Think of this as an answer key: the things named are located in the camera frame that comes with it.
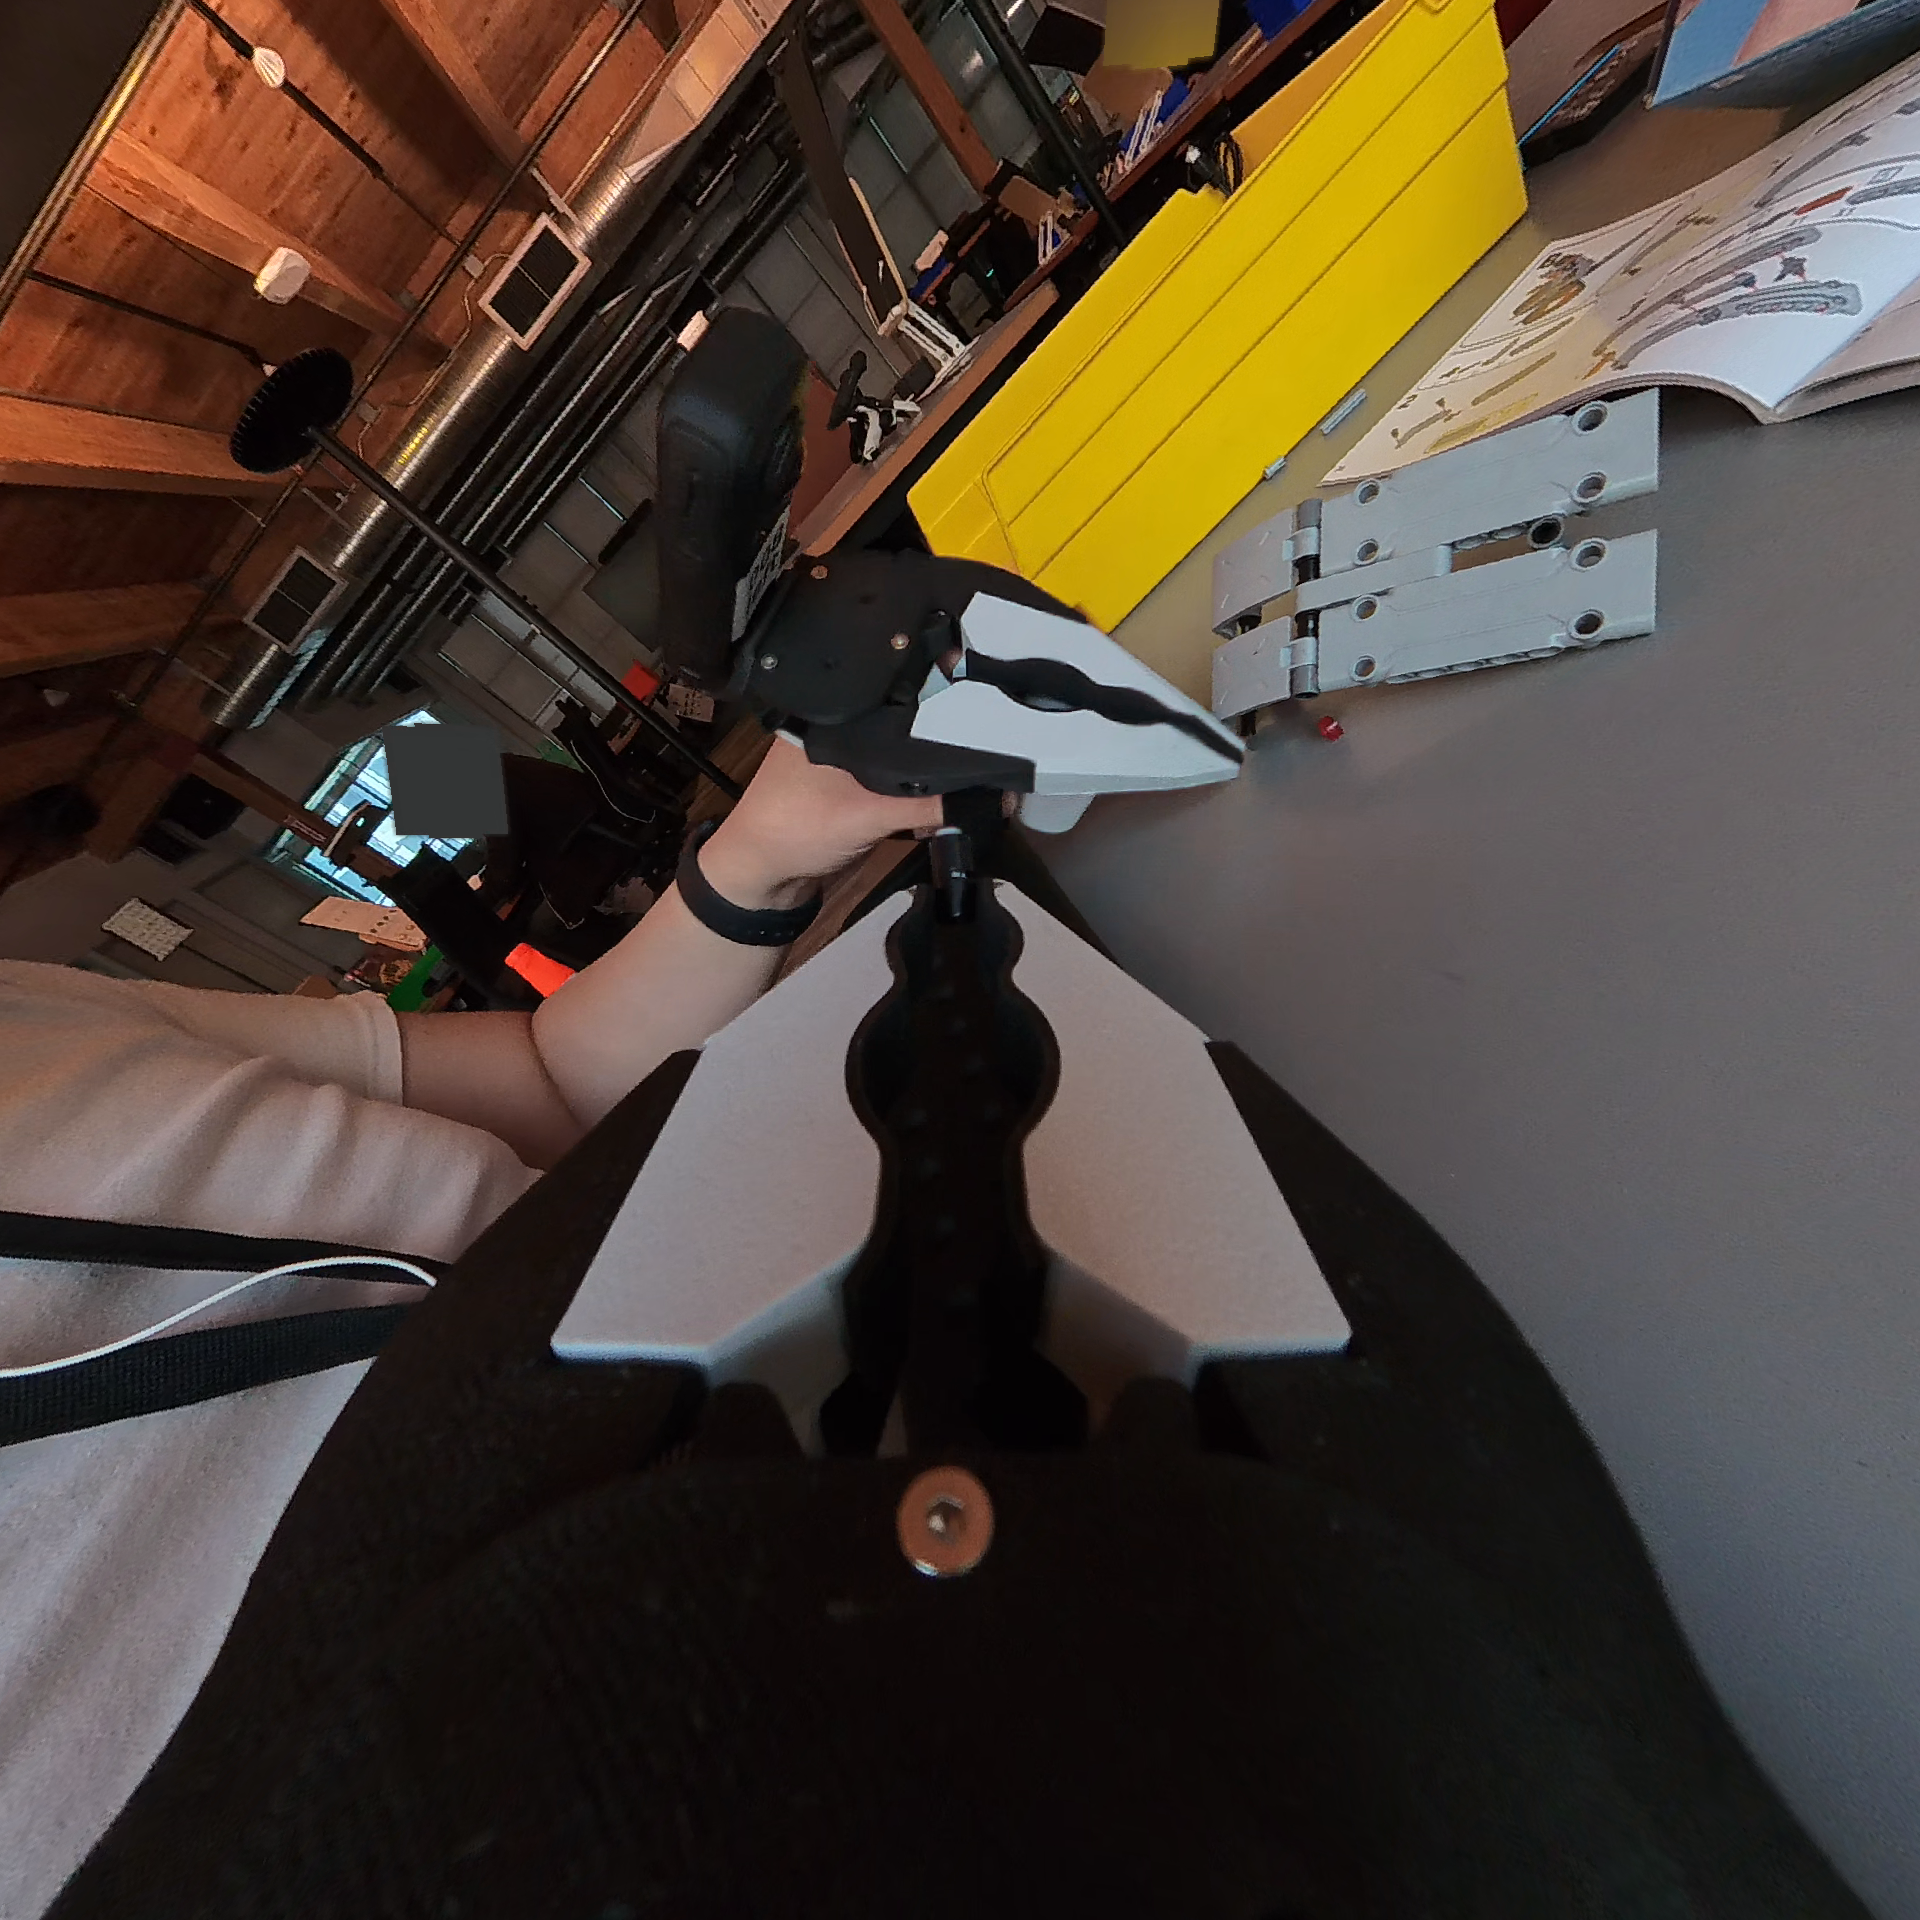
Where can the silver ventilation duct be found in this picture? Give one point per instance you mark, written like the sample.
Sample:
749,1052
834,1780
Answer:
495,435

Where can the person's left forearm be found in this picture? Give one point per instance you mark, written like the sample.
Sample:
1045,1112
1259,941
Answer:
629,1003

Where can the person's left hand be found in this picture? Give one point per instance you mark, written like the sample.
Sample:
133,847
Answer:
810,826

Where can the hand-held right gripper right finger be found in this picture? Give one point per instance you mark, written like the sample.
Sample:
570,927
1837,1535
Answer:
1184,1201

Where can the orange printed flat box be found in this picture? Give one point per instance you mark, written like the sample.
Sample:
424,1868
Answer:
1589,91

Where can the grey desk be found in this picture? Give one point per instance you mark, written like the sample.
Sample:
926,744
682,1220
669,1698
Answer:
1576,1050

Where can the black axle with gear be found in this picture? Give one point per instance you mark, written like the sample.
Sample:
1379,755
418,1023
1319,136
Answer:
293,408

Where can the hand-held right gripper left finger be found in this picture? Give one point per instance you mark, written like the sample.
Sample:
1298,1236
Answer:
721,1201

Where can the orange cone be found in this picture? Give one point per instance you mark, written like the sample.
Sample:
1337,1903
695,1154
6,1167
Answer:
539,971

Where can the white square ceiling vent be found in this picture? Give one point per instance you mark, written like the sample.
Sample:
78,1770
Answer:
534,282
293,596

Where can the open instruction booklet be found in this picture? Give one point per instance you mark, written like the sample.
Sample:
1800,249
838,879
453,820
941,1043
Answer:
1695,269

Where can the person's white shirt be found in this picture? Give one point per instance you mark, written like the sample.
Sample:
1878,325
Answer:
181,1080

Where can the blue printed toy box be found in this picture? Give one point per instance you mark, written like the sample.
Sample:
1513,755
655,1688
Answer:
1785,44

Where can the yellow plastic bin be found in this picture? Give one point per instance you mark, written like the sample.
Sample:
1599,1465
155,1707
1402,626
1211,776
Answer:
1259,316

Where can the black wristband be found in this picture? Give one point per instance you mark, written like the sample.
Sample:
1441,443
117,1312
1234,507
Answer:
735,912

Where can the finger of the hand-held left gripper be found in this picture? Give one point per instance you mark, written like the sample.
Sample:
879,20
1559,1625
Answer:
1066,645
1050,749

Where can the grey toy brick assembly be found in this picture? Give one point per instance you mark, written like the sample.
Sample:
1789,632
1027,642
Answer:
1483,599

